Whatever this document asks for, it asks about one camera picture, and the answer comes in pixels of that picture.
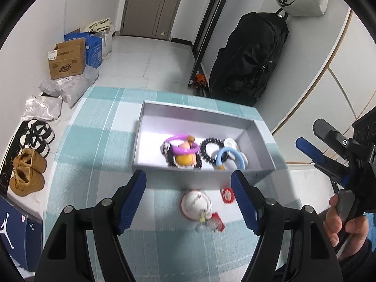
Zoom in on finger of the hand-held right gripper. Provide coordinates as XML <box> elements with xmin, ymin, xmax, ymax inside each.
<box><xmin>312</xmin><ymin>118</ymin><xmax>354</xmax><ymax>161</ymax></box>
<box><xmin>295</xmin><ymin>137</ymin><xmax>351</xmax><ymax>187</ymax></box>

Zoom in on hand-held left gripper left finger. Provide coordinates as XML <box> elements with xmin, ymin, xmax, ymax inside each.
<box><xmin>35</xmin><ymin>169</ymin><xmax>147</xmax><ymax>282</ymax></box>

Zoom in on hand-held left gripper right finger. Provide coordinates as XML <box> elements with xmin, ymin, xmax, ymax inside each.
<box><xmin>230</xmin><ymin>170</ymin><xmax>344</xmax><ymax>282</ymax></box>

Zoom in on blue plastic bracelet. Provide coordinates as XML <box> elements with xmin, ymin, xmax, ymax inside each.
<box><xmin>216</xmin><ymin>148</ymin><xmax>246</xmax><ymax>171</ymax></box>

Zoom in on white round badge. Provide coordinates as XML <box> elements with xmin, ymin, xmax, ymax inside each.
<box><xmin>181</xmin><ymin>191</ymin><xmax>210</xmax><ymax>220</ymax></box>

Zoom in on grey cardboard box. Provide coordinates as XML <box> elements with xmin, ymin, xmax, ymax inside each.
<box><xmin>131</xmin><ymin>100</ymin><xmax>277</xmax><ymax>190</ymax></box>

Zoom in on white ring bracelet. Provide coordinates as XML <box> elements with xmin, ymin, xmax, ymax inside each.
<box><xmin>224</xmin><ymin>138</ymin><xmax>249</xmax><ymax>165</ymax></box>

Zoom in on yellow cartoon figure charm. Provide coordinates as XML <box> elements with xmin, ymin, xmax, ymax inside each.
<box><xmin>175</xmin><ymin>135</ymin><xmax>198</xmax><ymax>169</ymax></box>

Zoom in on purple plastic bracelet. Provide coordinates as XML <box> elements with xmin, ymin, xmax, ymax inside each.
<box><xmin>163</xmin><ymin>134</ymin><xmax>201</xmax><ymax>157</ymax></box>

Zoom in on person's right forearm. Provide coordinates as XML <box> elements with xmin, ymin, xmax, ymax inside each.
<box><xmin>335</xmin><ymin>236</ymin><xmax>376</xmax><ymax>282</ymax></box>

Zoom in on person's right hand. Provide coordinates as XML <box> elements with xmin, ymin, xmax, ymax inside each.
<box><xmin>323</xmin><ymin>195</ymin><xmax>371</xmax><ymax>251</ymax></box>

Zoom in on white bedding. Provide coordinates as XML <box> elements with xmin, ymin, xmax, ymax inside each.
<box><xmin>282</xmin><ymin>163</ymin><xmax>338</xmax><ymax>221</ymax></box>

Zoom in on clear red hair clip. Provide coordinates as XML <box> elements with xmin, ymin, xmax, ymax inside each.
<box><xmin>195</xmin><ymin>211</ymin><xmax>225</xmax><ymax>233</ymax></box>

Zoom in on white panel with gold trim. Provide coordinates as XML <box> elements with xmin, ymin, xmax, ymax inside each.
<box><xmin>270</xmin><ymin>6</ymin><xmax>376</xmax><ymax>166</ymax></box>

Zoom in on teal checked tablecloth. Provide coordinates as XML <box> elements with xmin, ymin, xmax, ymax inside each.
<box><xmin>43</xmin><ymin>86</ymin><xmax>304</xmax><ymax>282</ymax></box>

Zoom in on black backpack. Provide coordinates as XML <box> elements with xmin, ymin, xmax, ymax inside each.
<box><xmin>208</xmin><ymin>12</ymin><xmax>290</xmax><ymax>107</ymax></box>

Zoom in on brown boots pair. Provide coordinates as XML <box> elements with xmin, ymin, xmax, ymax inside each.
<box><xmin>9</xmin><ymin>148</ymin><xmax>48</xmax><ymax>197</ymax></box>

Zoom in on blue shoe box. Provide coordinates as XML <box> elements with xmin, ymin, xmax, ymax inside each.
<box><xmin>0</xmin><ymin>193</ymin><xmax>44</xmax><ymax>272</ymax></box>

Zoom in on grey plastic bags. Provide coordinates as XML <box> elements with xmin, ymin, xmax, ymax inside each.
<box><xmin>39</xmin><ymin>66</ymin><xmax>99</xmax><ymax>110</ymax></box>

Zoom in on white plastic bag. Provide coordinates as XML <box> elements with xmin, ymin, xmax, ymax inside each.
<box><xmin>23</xmin><ymin>95</ymin><xmax>63</xmax><ymax>123</ymax></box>

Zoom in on small orange object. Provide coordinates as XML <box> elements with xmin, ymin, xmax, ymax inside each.
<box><xmin>192</xmin><ymin>73</ymin><xmax>208</xmax><ymax>89</ymax></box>

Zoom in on brown cardboard box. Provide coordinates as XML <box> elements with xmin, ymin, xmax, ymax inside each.
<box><xmin>47</xmin><ymin>39</ymin><xmax>86</xmax><ymax>80</ymax></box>

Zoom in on black tripod stand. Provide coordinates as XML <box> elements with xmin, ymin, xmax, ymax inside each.
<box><xmin>187</xmin><ymin>0</ymin><xmax>243</xmax><ymax>98</ymax></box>

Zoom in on tall blue carton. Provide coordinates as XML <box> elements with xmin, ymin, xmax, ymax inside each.
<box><xmin>85</xmin><ymin>34</ymin><xmax>103</xmax><ymax>69</ymax></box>

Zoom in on open blue carton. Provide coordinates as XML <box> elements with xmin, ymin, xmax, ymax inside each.
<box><xmin>65</xmin><ymin>28</ymin><xmax>82</xmax><ymax>43</ymax></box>

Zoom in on cream tote bag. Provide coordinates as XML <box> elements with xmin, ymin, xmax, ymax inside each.
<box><xmin>82</xmin><ymin>18</ymin><xmax>114</xmax><ymax>61</ymax></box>

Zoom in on grey door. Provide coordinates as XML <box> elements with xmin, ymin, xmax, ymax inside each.
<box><xmin>120</xmin><ymin>0</ymin><xmax>189</xmax><ymax>40</ymax></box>

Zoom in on small red ring charm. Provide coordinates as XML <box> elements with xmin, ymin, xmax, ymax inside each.
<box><xmin>221</xmin><ymin>187</ymin><xmax>235</xmax><ymax>204</ymax></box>

